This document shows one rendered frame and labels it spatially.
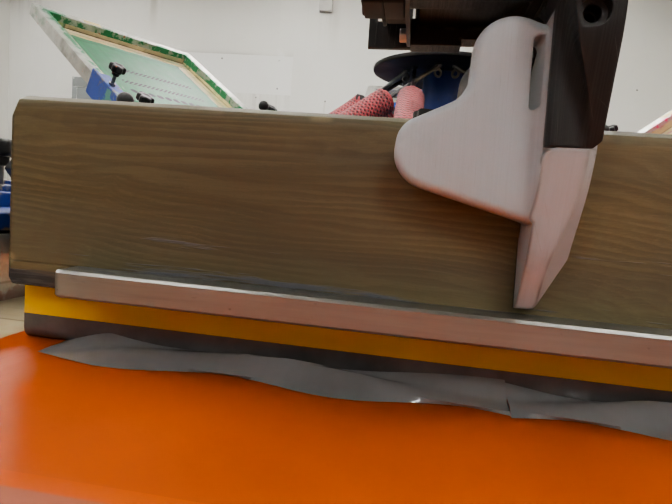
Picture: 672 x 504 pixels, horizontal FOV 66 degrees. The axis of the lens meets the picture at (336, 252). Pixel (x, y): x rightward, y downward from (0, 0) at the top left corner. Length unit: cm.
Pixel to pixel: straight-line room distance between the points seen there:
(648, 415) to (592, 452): 4
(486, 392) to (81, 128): 18
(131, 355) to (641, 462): 18
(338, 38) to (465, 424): 454
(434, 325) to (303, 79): 448
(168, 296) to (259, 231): 4
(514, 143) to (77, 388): 16
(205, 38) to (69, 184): 476
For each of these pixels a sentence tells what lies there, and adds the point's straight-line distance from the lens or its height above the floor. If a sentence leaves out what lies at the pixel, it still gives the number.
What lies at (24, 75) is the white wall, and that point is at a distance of 577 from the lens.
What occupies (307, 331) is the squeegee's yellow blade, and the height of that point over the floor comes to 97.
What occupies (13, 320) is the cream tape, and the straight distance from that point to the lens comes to 29.
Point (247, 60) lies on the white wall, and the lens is 480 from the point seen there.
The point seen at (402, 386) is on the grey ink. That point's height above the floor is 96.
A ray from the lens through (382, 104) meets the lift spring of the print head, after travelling 99.
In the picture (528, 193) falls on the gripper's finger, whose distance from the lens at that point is 17.
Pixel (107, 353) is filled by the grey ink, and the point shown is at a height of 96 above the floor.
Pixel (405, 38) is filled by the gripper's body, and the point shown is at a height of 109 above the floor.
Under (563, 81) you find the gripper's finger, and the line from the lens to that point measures 17.
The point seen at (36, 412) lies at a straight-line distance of 18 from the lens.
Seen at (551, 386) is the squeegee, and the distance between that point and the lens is 21.
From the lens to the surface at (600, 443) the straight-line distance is 19.
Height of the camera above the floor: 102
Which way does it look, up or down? 5 degrees down
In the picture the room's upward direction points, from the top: 5 degrees clockwise
